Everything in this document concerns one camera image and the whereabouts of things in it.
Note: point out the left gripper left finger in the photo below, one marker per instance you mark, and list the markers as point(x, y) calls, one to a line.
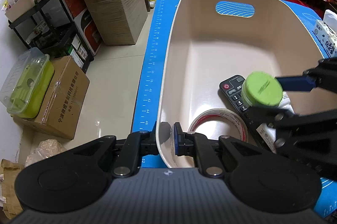
point(130, 151)

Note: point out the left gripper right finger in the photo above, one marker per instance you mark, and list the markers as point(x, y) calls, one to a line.
point(200, 148)

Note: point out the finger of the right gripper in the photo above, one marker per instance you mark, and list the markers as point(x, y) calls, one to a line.
point(323, 76)
point(259, 115)

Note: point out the clear tape roll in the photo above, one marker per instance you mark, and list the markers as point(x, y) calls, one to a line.
point(214, 123)

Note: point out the green round tin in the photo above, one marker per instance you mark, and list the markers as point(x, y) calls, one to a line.
point(261, 89)

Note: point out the black remote control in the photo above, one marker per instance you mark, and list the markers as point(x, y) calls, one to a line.
point(261, 133)

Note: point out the beige plastic storage bin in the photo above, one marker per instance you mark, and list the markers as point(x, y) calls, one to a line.
point(213, 40)

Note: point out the white pill bottle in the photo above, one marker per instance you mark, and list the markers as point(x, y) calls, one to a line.
point(285, 103)

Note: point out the blue silicone baking mat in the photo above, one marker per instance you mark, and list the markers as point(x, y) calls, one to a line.
point(147, 101)

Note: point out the white tissue box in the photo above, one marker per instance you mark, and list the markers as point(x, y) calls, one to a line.
point(325, 31)

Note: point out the cardboard box on floor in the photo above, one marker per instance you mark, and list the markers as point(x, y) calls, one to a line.
point(60, 109)

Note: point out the bag of grain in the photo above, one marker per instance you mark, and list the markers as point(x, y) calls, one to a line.
point(45, 149)

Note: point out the lower wrapped cardboard box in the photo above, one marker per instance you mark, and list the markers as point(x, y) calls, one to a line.
point(119, 22)

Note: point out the green lidded plastic container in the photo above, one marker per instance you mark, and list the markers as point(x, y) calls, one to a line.
point(25, 87)

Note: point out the brown paper bag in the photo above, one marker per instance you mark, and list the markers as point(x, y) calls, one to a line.
point(10, 203)

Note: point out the black metal shelf rack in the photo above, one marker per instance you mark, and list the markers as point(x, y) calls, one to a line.
point(50, 27)

